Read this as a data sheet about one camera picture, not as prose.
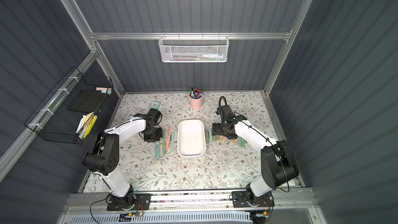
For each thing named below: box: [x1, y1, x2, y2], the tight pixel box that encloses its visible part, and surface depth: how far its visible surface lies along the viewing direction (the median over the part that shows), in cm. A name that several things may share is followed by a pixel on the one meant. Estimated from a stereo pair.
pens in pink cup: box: [189, 87, 204, 100], surface depth 104 cm
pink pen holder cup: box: [189, 93, 204, 110], surface depth 110 cm
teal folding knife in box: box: [155, 140, 160, 159], surface depth 91 cm
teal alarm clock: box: [149, 101, 162, 110], surface depth 114 cm
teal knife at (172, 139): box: [169, 131, 175, 147], surface depth 97 cm
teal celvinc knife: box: [237, 136, 243, 148], surface depth 95 cm
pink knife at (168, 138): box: [165, 126, 172, 152], surface depth 98 cm
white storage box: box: [177, 118, 207, 158], surface depth 96 cm
